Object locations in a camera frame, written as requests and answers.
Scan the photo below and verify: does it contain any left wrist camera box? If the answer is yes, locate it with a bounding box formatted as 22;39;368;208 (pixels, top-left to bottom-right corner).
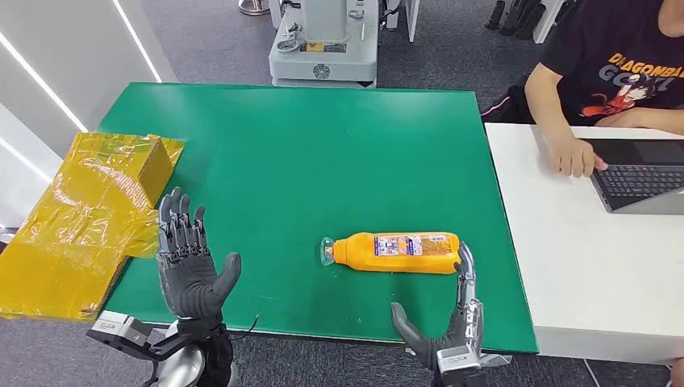
86;310;186;363

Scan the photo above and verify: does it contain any white cabinet panel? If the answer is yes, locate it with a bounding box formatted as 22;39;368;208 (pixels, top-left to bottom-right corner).
384;0;420;43
532;0;568;45

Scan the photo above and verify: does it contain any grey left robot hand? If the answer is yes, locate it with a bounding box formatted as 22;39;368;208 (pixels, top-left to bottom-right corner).
156;186;242;322

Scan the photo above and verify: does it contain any black cylinder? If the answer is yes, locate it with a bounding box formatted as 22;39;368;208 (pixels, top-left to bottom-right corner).
499;0;528;37
515;0;547;41
485;0;506;31

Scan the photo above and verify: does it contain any white desk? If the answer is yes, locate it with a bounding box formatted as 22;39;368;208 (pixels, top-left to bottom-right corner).
484;123;684;365

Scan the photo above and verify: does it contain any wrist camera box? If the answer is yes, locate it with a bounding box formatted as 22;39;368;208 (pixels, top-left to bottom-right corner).
86;310;186;363
435;344;482;375

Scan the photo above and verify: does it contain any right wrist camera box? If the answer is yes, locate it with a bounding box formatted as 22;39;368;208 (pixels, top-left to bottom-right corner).
435;344;482;375

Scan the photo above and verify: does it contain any silver chair base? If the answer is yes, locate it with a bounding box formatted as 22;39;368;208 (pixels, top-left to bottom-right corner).
237;0;271;16

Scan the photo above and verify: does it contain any orange bottle with clear cap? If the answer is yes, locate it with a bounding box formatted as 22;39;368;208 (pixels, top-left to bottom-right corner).
319;231;461;276

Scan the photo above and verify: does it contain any white wall light strip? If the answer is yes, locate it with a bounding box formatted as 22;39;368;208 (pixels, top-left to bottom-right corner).
111;0;162;84
0;31;90;135

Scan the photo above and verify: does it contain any person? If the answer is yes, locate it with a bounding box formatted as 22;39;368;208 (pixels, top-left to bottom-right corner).
481;0;684;180

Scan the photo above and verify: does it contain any dark grey laptop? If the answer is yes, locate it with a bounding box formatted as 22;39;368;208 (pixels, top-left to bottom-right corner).
579;139;684;216

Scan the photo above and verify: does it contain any person's right hand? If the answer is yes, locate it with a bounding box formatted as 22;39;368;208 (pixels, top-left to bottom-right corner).
550;135;609;179

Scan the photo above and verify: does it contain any yellow film wrapped cardboard box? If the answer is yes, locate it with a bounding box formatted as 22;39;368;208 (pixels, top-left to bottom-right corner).
0;131;186;323

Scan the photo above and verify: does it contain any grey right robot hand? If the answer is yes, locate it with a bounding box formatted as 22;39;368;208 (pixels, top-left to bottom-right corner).
390;243;485;371

